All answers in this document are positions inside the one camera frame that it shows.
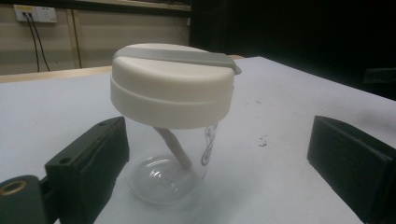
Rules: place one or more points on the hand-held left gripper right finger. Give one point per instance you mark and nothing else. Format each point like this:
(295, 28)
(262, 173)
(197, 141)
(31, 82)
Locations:
(355, 161)

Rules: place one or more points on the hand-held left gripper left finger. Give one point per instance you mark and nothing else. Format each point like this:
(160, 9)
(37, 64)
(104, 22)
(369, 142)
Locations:
(93, 161)

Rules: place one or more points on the clear plastic cup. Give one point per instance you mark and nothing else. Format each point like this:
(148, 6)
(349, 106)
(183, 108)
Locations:
(162, 183)

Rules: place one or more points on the white table mat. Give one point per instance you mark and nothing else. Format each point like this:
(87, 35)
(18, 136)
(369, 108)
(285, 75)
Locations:
(280, 174)

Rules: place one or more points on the black curtain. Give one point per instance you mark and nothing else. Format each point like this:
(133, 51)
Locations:
(295, 31)

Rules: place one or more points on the white wall socket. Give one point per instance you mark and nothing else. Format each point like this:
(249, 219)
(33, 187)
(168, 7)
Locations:
(40, 14)

